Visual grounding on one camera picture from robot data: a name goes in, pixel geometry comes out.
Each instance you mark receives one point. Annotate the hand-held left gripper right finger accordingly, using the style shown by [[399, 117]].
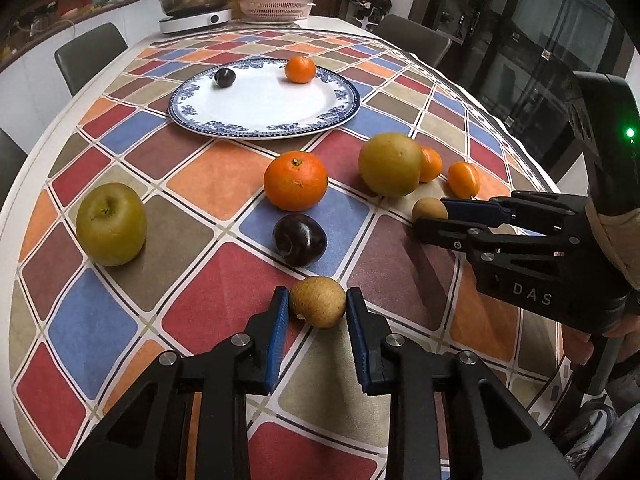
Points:
[[357, 330]]

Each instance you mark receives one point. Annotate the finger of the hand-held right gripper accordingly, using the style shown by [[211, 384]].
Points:
[[470, 210], [440, 232]]

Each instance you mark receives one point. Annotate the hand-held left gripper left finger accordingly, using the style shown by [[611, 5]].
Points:
[[277, 330]]

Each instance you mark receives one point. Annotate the small brown kiwi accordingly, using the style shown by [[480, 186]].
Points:
[[318, 301], [429, 209]]

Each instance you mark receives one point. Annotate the oval small tangerine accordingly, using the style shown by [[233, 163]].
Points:
[[463, 179]]

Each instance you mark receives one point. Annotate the round tangerine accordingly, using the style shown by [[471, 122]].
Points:
[[300, 69], [433, 164]]

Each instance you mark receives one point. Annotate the yellow-green pear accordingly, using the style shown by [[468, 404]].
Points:
[[390, 164]]

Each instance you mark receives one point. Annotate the large dark plum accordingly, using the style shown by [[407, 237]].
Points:
[[299, 239]]

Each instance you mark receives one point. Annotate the large orange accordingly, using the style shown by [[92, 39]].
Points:
[[295, 180]]

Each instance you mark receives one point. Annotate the green apple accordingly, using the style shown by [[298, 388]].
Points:
[[111, 224]]

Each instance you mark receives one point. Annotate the blue white porcelain plate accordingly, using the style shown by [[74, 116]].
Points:
[[260, 105]]

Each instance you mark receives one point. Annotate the person's right hand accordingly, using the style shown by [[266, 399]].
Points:
[[580, 347]]

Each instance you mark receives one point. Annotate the dark glass cabinet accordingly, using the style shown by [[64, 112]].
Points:
[[520, 60]]

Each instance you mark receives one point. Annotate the colourful chequered tablecloth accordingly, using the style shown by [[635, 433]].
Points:
[[200, 175]]

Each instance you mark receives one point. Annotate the grey dining chair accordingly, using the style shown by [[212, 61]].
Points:
[[415, 37], [10, 157], [90, 57]]

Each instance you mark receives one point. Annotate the shoe rack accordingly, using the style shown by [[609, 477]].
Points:
[[370, 5]]

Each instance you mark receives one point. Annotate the small dark plum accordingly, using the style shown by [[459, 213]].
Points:
[[224, 77]]

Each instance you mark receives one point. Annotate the pink plastic basket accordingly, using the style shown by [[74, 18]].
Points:
[[272, 9]]

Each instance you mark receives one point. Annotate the white induction cooker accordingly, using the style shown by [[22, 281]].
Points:
[[195, 22]]

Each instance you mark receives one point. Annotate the white counter cabinet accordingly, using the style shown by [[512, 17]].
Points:
[[142, 22]]

